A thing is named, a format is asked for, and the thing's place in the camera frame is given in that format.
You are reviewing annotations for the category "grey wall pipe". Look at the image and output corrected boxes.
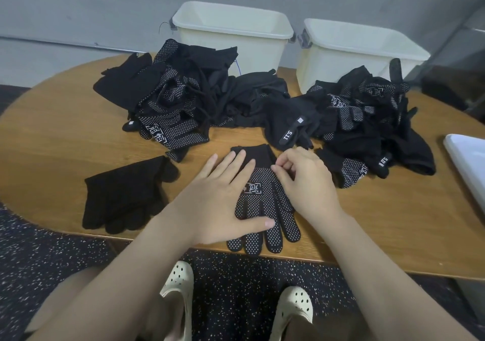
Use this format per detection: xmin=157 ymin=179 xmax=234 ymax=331
xmin=0 ymin=35 xmax=174 ymax=56

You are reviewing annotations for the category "person's right hand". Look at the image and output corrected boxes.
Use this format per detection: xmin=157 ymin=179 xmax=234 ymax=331
xmin=270 ymin=147 xmax=350 ymax=232

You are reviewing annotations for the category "person's left hand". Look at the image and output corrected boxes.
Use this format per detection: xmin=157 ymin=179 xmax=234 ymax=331
xmin=163 ymin=150 xmax=277 ymax=247

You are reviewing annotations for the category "pile of black gloves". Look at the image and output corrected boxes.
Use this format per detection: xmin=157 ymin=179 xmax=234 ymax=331
xmin=93 ymin=38 xmax=438 ymax=188
xmin=82 ymin=155 xmax=181 ymax=235

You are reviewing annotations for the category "white plastic bin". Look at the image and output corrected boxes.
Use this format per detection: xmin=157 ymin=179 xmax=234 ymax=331
xmin=170 ymin=1 xmax=295 ymax=75
xmin=296 ymin=18 xmax=432 ymax=95

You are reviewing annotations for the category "metal rack frame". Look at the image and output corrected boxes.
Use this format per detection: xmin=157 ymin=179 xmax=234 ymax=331
xmin=420 ymin=19 xmax=485 ymax=122

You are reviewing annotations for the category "person's left leg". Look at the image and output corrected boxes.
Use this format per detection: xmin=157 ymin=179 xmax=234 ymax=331
xmin=26 ymin=269 xmax=183 ymax=341

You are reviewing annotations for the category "person's left forearm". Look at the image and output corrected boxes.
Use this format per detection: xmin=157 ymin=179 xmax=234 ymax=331
xmin=26 ymin=212 xmax=202 ymax=341

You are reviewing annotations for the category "white flat tray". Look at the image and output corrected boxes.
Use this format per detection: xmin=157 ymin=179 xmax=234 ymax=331
xmin=443 ymin=133 xmax=485 ymax=213

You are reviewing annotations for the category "person's right forearm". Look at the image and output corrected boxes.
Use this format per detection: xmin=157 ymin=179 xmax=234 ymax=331
xmin=314 ymin=210 xmax=478 ymax=341

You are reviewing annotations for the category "stack of black gloves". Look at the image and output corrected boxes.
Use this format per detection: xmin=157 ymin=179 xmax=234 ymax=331
xmin=82 ymin=155 xmax=181 ymax=235

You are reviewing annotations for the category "person's left white shoe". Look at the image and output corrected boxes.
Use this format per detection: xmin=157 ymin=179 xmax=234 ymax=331
xmin=158 ymin=260 xmax=196 ymax=341

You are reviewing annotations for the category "black dotted glove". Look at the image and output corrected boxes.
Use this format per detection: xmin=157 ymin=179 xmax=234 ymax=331
xmin=226 ymin=143 xmax=303 ymax=257

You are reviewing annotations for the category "person's white shoe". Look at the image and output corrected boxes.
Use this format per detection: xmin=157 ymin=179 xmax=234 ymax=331
xmin=158 ymin=260 xmax=196 ymax=341
xmin=269 ymin=285 xmax=315 ymax=341

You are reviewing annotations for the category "person's right white shoe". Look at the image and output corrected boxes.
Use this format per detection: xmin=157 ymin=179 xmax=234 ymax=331
xmin=269 ymin=285 xmax=315 ymax=341

